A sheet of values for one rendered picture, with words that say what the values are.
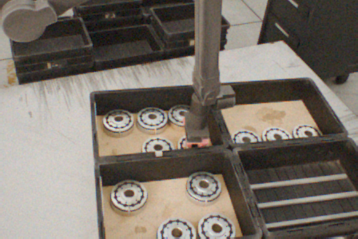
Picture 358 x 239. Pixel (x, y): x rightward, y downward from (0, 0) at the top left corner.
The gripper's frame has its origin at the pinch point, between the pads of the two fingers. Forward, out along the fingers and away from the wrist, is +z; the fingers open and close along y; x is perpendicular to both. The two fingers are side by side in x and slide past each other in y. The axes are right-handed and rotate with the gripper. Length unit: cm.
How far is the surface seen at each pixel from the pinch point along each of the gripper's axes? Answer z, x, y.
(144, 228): 4.9, 16.1, -26.4
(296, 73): 14, -59, 57
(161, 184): 4.5, 10.4, -12.0
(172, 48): 37, -9, 107
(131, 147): 4.8, 18.8, 2.9
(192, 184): 1.0, 1.9, -14.8
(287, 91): -2.6, -38.6, 23.9
